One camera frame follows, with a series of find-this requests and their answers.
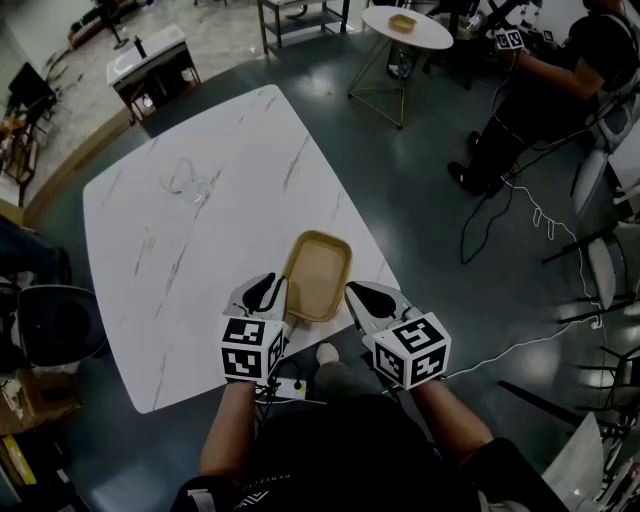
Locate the round white table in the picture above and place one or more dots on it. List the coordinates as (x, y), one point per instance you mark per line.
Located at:
(405, 35)

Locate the person's right forearm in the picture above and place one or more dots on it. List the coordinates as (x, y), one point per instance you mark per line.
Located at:
(447, 425)

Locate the grey metal shelf table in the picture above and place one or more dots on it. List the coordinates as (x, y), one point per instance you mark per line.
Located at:
(300, 25)

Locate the white marble table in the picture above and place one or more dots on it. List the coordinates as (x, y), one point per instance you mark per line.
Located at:
(200, 280)

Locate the yellow packet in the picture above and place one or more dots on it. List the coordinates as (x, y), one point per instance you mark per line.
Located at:
(15, 460)

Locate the blue water bottle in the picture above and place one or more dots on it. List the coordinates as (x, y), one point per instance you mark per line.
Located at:
(404, 64)

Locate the black monitor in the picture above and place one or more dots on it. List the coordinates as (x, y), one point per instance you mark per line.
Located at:
(30, 87)

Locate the white top cabinet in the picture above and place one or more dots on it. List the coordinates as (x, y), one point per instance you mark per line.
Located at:
(150, 60)

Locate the brown cardboard box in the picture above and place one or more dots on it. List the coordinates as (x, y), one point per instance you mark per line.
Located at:
(35, 400)

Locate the person's grey trousers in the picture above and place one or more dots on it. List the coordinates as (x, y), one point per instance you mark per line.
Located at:
(340, 380)

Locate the grey marble table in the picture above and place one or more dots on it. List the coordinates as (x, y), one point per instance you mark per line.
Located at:
(575, 465)

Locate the black stanchion post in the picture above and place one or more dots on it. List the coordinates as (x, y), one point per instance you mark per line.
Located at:
(117, 35)

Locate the white shell chair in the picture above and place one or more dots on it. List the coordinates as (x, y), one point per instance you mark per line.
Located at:
(592, 170)

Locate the tan plastic tray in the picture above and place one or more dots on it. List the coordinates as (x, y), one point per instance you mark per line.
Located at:
(317, 275)

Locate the grey padded chair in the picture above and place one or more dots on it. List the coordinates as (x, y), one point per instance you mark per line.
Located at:
(602, 270)

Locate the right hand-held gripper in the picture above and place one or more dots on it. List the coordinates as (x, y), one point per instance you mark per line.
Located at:
(415, 352)

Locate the person's black shirt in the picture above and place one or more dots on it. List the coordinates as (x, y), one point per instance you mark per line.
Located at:
(350, 455)

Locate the wooden rack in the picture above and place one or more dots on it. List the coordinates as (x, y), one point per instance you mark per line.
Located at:
(20, 160)

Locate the clear plastic lid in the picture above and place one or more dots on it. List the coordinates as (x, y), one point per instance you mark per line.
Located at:
(182, 182)

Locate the black bottle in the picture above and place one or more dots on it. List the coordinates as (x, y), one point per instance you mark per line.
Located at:
(140, 47)

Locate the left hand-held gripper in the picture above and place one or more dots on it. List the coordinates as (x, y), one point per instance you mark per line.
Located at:
(250, 350)

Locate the round black stool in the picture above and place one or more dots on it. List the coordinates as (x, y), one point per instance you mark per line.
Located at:
(60, 325)

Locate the person's right white shoe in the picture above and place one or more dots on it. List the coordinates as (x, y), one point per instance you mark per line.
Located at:
(327, 354)

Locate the person's left forearm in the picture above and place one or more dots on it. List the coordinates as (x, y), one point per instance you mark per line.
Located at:
(227, 430)

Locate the black frame chair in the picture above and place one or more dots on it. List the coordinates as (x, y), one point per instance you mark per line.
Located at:
(617, 380)

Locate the white power strip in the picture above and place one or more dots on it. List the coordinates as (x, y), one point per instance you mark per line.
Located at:
(285, 390)

